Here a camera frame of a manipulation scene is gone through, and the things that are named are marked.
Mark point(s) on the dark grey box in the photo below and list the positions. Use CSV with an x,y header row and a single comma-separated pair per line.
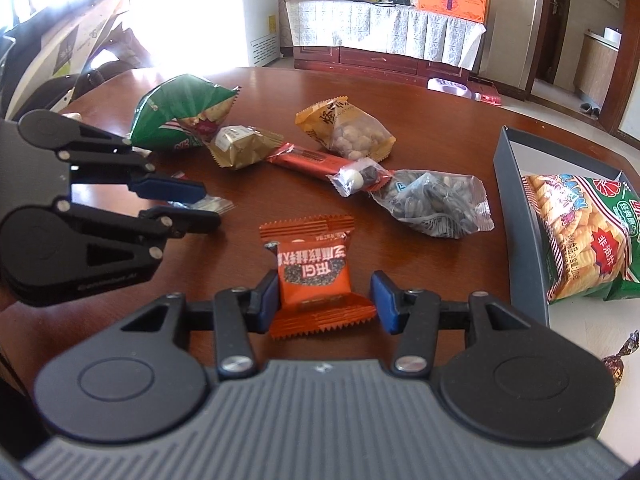
x,y
515,240

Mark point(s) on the small clear chocolate ball packet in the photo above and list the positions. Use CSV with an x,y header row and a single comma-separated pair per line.
x,y
357,177

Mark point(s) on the yellow peanut bag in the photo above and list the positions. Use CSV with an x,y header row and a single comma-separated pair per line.
x,y
345,132

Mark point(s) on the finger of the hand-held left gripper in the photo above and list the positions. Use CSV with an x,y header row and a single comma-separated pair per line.
x,y
195,221
170,189

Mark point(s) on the black chair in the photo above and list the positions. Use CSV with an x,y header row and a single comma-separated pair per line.
x,y
115,66

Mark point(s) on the red snack bar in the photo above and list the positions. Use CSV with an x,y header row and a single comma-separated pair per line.
x,y
305,160

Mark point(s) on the gold snack packet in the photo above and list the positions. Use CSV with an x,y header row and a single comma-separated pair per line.
x,y
245,147

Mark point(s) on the pink packet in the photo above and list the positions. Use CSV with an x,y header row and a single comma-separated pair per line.
x,y
489,98

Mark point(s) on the printed cardboard box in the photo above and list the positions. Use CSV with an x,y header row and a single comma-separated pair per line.
x,y
65,50

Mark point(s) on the brown wooden door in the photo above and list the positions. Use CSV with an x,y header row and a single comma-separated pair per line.
x,y
560,35

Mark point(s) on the clear candy packet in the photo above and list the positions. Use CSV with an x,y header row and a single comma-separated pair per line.
x,y
215,205

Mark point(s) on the orange sesame snack packet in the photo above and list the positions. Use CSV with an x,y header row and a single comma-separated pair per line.
x,y
312,280

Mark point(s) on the brown candy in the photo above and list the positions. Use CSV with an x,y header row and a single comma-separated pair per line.
x,y
617,362

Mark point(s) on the green striped chip bag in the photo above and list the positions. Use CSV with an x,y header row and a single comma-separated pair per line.
x,y
580,240

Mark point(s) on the brown wooden cabinet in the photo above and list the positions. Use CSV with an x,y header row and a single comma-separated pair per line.
x,y
370,62

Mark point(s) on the silver refrigerator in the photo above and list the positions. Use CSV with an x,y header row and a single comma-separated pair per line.
x,y
515,35

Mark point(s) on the pair of shoes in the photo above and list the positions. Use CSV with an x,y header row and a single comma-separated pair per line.
x,y
590,108

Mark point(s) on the clear sunflower seed bag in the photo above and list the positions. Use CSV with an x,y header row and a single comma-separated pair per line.
x,y
435,205

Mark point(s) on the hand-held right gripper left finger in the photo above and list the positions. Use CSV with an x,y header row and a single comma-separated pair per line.
x,y
267,302

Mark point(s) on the cloth-covered wooden cabinet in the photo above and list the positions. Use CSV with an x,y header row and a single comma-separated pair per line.
x,y
380,27

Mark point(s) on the white appliance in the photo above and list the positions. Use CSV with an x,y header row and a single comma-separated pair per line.
x,y
260,15

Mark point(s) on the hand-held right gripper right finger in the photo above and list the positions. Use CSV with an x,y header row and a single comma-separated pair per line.
x,y
384,305

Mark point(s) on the wooden side cabinet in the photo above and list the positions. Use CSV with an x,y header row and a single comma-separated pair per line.
x,y
597,70

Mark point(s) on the white purple bottle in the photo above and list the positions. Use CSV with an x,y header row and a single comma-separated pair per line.
x,y
450,87

